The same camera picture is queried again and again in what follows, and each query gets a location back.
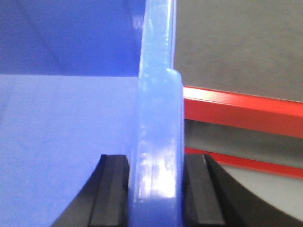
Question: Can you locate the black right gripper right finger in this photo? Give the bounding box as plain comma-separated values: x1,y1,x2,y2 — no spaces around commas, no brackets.
183,154,298,227

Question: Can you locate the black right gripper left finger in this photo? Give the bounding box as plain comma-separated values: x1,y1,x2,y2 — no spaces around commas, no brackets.
52,155,130,227

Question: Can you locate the blue plastic bin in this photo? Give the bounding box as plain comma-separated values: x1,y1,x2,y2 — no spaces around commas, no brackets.
0,0,184,227

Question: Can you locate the red conveyor frame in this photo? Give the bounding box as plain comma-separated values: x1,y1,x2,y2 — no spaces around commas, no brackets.
183,86,303,180

